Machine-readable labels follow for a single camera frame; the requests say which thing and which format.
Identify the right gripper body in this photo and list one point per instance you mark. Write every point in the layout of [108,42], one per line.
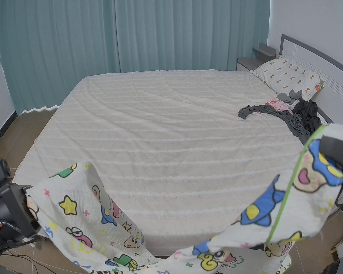
[338,150]

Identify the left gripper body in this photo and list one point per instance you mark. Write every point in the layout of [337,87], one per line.
[17,213]

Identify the white printed garment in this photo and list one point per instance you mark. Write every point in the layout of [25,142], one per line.
[74,210]

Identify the black garment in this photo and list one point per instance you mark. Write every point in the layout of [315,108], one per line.
[307,110]

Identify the dark grey garment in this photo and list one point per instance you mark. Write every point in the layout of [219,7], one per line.
[295,122]

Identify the light grey garment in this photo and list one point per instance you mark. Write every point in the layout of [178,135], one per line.
[296,95]

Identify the pink garment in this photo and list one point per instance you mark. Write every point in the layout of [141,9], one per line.
[277,105]

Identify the white printed pillow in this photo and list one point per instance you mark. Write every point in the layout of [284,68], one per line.
[288,74]

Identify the grey bedside table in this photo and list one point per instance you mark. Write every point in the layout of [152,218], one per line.
[250,62]

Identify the bed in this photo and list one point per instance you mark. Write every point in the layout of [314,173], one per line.
[165,124]

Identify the blue-green curtain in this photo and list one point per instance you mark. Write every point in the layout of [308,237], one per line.
[131,27]

